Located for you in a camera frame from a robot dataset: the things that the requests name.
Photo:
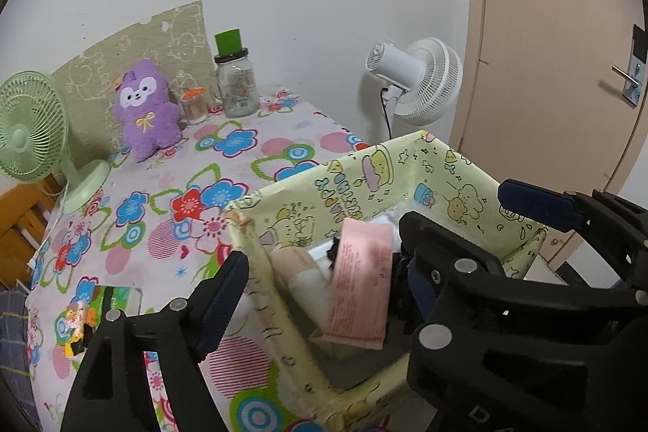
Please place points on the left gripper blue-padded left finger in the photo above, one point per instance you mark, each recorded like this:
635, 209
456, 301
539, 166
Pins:
111, 391

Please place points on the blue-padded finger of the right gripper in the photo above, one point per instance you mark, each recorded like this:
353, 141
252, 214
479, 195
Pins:
567, 211
515, 267

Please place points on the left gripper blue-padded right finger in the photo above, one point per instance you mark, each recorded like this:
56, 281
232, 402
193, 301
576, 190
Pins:
501, 354

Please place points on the cartoon print tissue pack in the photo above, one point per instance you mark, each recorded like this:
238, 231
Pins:
75, 328

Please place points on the green orange tissue pack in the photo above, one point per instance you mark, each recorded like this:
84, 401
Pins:
126, 299

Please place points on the pink pack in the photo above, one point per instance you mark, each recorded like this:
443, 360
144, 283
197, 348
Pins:
361, 282

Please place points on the yellow cartoon storage box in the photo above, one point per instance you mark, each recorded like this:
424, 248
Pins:
308, 209

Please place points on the white towel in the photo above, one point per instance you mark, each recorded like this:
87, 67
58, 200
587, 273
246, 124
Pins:
305, 281

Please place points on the black plastic bag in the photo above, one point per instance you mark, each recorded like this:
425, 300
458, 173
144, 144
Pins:
332, 252

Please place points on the grey plaid pillow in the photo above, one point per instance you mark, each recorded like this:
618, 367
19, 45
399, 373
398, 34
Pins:
15, 366

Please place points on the beige door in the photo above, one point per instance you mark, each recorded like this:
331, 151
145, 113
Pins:
542, 100

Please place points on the white standing fan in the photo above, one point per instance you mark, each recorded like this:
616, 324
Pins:
422, 81

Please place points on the purple plush toy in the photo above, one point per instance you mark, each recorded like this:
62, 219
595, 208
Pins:
143, 106

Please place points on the green desk fan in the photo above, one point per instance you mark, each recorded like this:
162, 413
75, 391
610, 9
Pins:
35, 138

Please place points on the toothpick jar with orange lid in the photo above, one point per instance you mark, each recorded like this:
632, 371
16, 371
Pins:
194, 105

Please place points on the glass jar with green lid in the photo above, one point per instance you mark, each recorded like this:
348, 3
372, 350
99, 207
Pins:
235, 78

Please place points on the metal door handle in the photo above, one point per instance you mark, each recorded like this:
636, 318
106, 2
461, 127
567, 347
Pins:
634, 75

